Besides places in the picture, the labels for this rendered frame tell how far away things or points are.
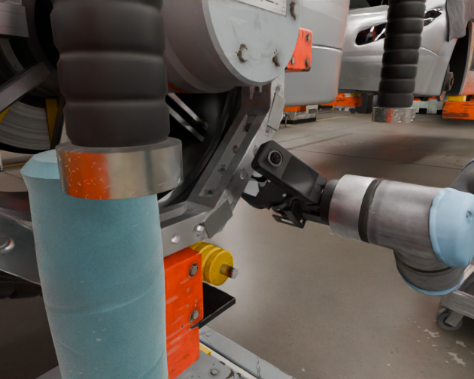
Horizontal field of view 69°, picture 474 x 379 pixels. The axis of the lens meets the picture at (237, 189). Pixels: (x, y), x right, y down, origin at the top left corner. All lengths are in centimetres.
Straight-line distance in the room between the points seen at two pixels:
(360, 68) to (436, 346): 197
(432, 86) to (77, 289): 286
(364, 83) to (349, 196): 235
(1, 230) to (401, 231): 41
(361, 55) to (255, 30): 249
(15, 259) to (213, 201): 26
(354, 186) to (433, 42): 247
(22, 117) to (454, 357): 128
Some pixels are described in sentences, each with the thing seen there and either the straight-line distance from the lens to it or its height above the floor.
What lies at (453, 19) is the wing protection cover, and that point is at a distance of 306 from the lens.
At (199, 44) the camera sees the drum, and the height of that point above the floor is 81.
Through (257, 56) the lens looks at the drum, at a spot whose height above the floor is 81.
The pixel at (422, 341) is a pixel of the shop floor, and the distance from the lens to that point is 135.
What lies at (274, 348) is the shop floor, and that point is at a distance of 120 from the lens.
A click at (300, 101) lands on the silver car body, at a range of 95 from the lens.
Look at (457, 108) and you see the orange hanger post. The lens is 389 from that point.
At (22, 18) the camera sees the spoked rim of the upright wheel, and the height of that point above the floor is 85.
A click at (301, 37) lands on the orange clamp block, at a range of 65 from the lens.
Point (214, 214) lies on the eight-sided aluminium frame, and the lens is 49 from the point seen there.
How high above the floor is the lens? 78
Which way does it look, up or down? 16 degrees down
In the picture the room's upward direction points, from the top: straight up
